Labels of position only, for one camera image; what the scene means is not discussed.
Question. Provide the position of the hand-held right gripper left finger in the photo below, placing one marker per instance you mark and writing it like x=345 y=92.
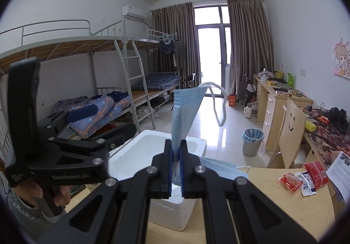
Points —
x=169 y=167

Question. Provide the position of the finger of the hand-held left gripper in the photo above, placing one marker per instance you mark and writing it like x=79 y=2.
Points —
x=120 y=134
x=82 y=113

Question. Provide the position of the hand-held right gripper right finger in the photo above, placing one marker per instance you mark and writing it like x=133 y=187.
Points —
x=181 y=173

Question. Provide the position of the white foam box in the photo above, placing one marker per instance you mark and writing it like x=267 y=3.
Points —
x=136 y=148

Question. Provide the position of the blue face mask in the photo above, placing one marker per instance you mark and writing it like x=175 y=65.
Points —
x=218 y=168
x=186 y=107

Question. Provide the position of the person's left hand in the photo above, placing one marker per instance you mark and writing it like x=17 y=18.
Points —
x=28 y=192

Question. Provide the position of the blue star print quilt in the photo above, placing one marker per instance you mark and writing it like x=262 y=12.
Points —
x=95 y=114

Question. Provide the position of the dark plaid quilt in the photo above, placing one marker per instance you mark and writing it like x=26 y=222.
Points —
x=68 y=104

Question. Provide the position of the folded blue plaid quilt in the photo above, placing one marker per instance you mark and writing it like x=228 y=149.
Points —
x=158 y=81

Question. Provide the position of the grey metal ladder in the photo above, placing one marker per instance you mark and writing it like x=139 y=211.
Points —
x=131 y=69

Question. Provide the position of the grey metal bunk bed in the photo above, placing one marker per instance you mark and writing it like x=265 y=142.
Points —
x=68 y=44
x=149 y=41

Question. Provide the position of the grey trash bin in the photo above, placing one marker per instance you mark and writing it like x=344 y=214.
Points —
x=253 y=143

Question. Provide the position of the black folding chair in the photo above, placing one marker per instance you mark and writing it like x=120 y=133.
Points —
x=188 y=81

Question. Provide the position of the orange box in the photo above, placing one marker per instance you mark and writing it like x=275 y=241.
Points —
x=232 y=100

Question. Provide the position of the white thermos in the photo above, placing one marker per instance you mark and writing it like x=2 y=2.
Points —
x=248 y=111

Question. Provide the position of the dark hanging clothes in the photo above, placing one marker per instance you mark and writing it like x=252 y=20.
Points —
x=167 y=47

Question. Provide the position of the small red snack packet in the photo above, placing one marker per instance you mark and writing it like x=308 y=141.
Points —
x=290 y=181

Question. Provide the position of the wooden desk with drawers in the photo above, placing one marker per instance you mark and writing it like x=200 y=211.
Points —
x=273 y=112

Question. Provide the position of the white air conditioner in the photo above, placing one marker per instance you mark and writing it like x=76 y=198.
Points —
x=133 y=13

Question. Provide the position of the brown curtain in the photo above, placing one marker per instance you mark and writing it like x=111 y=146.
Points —
x=175 y=25
x=248 y=41

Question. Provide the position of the wooden chair with smiley face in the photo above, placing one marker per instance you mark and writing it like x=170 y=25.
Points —
x=294 y=123

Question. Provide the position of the glass balcony door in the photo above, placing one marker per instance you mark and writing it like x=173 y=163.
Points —
x=210 y=47

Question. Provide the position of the white snack packet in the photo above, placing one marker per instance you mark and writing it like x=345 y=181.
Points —
x=307 y=188

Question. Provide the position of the large red snack packet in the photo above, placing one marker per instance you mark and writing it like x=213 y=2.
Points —
x=317 y=174

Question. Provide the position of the yellow packet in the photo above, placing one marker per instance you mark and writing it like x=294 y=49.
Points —
x=310 y=126

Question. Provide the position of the green packet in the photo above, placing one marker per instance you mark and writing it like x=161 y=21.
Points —
x=290 y=79

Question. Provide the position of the printed paper sheet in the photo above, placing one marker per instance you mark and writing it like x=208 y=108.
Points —
x=340 y=170

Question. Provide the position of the black headphones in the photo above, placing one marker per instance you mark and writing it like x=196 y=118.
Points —
x=337 y=117

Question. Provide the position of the pink cartoon wall poster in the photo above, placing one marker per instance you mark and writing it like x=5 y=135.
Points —
x=341 y=58

